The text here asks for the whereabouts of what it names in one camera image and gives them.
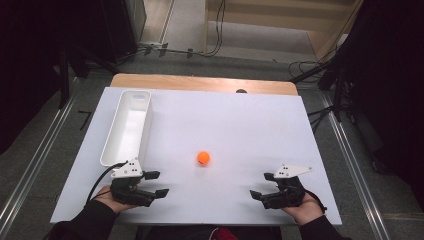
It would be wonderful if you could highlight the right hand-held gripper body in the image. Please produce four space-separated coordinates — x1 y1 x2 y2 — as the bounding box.
261 163 314 210

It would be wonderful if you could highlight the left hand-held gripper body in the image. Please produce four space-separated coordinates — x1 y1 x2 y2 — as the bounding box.
109 157 158 208

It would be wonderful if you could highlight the person's left hand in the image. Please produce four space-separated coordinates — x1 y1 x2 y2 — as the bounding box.
92 185 135 215

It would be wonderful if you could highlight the person's right hand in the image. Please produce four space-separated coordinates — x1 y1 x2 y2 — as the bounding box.
282 194 326 227

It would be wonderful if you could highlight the white oblong plastic bin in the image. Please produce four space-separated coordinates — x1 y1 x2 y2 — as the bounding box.
99 89 153 168

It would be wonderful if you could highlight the orange ball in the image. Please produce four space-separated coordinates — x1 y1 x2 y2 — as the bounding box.
196 150 211 166

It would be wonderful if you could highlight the person's dark and red clothing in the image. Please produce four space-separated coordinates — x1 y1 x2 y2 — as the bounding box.
134 224 285 240

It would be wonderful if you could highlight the wooden table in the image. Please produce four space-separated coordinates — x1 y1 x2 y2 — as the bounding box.
109 73 299 97

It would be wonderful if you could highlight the black stand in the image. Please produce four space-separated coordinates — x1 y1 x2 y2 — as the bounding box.
57 44 119 111
289 54 356 124

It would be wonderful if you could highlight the dark cabinet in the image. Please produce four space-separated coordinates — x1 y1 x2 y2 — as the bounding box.
99 0 148 65

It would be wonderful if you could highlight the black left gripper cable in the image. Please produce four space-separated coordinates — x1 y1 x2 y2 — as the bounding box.
85 160 130 205

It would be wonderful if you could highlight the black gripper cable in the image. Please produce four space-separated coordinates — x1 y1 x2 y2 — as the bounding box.
304 189 328 215
85 160 130 205

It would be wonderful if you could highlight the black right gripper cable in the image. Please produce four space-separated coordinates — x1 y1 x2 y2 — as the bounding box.
304 189 328 215

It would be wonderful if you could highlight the metal floor rail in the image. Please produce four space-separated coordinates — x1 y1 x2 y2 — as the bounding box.
319 89 392 240
0 78 80 231

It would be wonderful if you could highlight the bundle of black floor cables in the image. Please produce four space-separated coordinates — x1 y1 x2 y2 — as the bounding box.
287 59 336 135

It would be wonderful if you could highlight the black floor cable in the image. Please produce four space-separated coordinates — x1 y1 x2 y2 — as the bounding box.
166 0 228 58

